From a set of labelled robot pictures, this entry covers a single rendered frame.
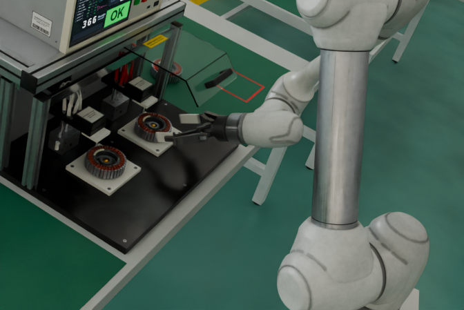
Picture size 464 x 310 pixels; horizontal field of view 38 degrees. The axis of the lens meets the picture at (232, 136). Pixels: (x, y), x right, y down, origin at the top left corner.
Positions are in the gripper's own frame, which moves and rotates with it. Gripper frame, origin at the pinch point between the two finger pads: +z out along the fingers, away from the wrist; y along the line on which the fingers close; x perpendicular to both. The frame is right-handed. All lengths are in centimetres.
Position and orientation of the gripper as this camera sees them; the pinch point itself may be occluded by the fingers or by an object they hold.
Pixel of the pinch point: (171, 127)
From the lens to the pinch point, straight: 203.2
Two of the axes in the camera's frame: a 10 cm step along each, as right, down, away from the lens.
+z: -8.7, -0.2, 4.8
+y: 4.5, -4.1, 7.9
